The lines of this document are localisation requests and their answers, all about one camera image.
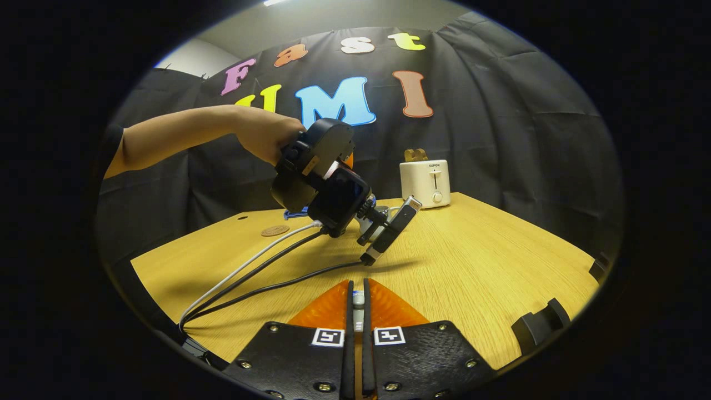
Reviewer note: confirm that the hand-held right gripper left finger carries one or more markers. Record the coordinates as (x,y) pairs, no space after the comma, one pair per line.
(300,361)

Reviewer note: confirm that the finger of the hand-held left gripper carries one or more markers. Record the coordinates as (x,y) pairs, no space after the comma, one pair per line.
(349,160)

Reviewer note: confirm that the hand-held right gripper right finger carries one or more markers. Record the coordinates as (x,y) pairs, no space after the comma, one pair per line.
(422,361)

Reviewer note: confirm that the round brown coaster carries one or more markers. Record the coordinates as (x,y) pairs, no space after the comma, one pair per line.
(275,230)

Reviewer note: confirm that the blue folded towel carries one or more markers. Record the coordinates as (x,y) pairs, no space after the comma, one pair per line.
(294,214)

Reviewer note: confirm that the white toaster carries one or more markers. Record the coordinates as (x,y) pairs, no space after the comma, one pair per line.
(425,183)

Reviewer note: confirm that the black table clamp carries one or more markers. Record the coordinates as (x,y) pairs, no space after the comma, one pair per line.
(547,319)

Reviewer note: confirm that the black backdrop cloth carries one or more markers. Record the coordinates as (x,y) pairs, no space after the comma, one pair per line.
(500,139)

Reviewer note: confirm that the ceiling light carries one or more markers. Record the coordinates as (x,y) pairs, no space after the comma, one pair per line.
(275,1)

